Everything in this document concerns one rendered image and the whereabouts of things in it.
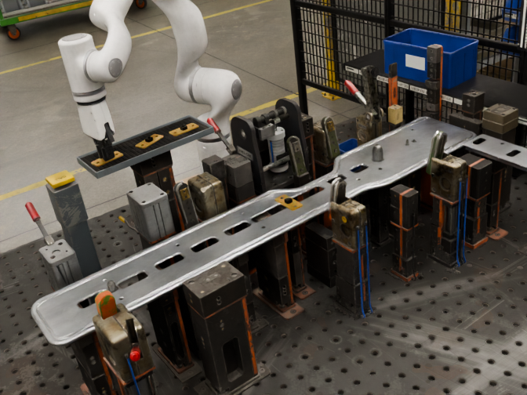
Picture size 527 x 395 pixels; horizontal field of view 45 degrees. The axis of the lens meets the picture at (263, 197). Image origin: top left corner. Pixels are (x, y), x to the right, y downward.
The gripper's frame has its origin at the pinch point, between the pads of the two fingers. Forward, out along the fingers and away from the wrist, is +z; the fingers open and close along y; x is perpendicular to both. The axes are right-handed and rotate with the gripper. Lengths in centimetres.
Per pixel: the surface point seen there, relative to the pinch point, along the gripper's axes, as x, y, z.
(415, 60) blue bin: 116, 17, 8
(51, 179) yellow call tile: -15.8, -2.3, 2.4
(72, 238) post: -16.3, 0.8, 19.5
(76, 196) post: -12.2, 1.8, 7.7
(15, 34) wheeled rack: 207, -615, 113
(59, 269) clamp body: -27.6, 18.0, 15.1
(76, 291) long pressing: -27.7, 24.8, 18.3
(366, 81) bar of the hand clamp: 77, 27, 1
